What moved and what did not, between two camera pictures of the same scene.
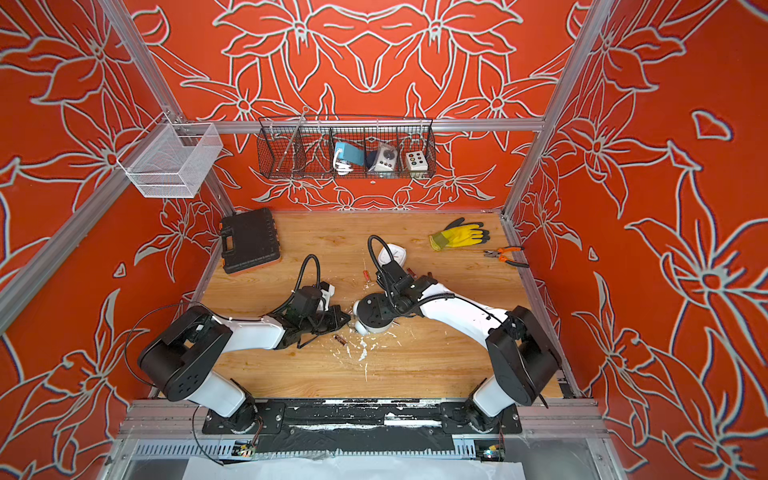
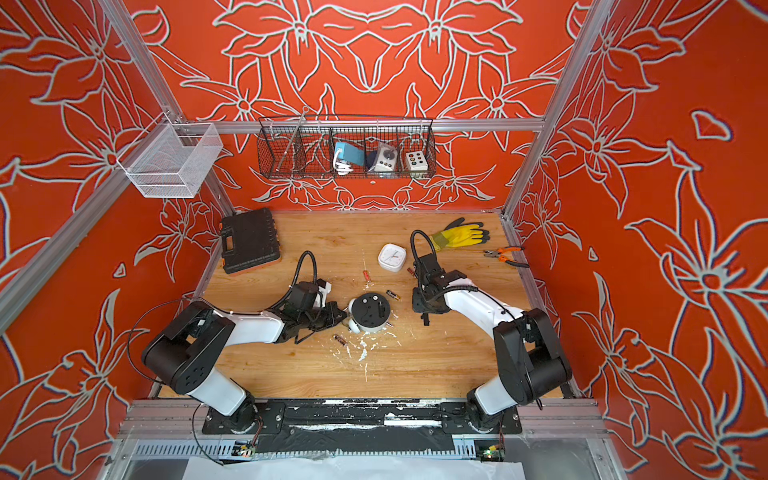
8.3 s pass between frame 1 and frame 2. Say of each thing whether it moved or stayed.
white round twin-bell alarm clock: stayed
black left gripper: stayed
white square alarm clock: stayed
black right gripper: moved
